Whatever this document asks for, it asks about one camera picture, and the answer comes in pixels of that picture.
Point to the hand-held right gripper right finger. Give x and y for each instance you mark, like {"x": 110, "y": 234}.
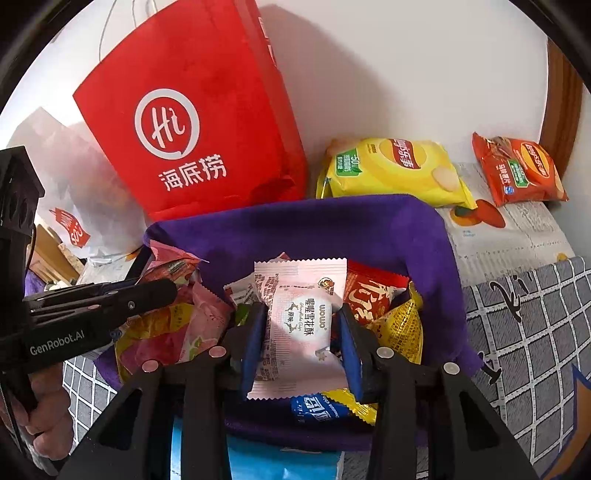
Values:
{"x": 352, "y": 355}

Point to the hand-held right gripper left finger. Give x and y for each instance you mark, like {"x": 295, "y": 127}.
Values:
{"x": 253, "y": 346}

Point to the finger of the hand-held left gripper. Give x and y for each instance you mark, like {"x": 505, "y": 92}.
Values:
{"x": 138, "y": 295}

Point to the white red strawberry snack packet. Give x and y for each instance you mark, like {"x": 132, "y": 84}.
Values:
{"x": 171, "y": 267}

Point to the yellow pink crinkled snack packet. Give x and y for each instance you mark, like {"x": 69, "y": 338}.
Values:
{"x": 152, "y": 341}

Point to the white pink snack packet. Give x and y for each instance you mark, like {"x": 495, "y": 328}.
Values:
{"x": 300, "y": 323}
{"x": 240, "y": 288}

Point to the blue snack packet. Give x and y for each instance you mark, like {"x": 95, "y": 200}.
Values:
{"x": 316, "y": 408}

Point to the purple cloth bag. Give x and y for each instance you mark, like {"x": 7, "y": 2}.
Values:
{"x": 323, "y": 230}

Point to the person's left hand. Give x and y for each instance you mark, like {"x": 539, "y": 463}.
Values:
{"x": 53, "y": 406}

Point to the wooden headboard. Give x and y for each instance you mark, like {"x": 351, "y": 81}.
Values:
{"x": 46, "y": 258}

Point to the small patterned box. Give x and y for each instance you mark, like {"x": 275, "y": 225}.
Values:
{"x": 70, "y": 257}

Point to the white plastic bag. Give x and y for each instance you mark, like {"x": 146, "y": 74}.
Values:
{"x": 78, "y": 184}

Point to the blue tissue pack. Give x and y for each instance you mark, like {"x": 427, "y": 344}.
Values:
{"x": 277, "y": 461}

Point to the grey checked blanket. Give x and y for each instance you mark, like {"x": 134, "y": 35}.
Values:
{"x": 531, "y": 346}

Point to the red paper bag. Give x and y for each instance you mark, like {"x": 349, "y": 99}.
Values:
{"x": 198, "y": 115}

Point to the yellow chip bag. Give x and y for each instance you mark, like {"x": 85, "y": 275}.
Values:
{"x": 397, "y": 170}

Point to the orange chip bag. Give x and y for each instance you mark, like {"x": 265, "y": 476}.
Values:
{"x": 517, "y": 170}

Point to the brown wooden door frame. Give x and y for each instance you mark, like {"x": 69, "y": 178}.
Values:
{"x": 563, "y": 106}

